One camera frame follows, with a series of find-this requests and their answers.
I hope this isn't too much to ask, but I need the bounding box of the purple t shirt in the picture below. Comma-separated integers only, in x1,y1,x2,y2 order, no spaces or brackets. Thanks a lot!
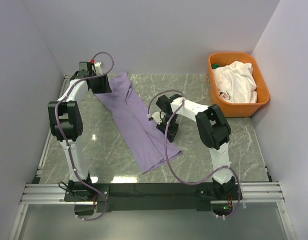
96,72,166,174

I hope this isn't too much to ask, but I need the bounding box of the black mounting base bar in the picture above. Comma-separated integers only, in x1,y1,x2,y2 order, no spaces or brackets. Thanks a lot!
64,182,242,216

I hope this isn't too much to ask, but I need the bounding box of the orange plastic basket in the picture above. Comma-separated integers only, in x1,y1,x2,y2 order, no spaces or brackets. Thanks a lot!
206,52,270,118

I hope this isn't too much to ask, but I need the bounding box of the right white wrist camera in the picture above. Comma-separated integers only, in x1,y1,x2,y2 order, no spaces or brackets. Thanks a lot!
147,111,165,125

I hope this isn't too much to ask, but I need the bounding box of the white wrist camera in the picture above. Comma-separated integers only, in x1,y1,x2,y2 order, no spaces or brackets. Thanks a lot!
147,111,165,125
90,59,104,75

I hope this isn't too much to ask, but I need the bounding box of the white t shirt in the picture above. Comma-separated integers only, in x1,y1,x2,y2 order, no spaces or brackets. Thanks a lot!
212,61,257,104

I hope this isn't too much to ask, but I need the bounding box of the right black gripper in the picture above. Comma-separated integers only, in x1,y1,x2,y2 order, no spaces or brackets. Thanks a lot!
156,114,179,144

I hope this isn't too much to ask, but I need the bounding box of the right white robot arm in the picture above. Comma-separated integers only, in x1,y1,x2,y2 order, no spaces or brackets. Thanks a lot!
156,94,237,200

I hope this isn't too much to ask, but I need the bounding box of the green object in basket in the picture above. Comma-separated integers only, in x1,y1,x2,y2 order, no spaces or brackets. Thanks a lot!
211,63,219,69

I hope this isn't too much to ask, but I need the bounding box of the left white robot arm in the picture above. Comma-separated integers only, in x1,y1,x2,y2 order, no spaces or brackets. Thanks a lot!
48,59,111,202

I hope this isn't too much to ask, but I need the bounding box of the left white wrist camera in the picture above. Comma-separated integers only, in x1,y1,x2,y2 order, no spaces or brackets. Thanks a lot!
90,59,104,75

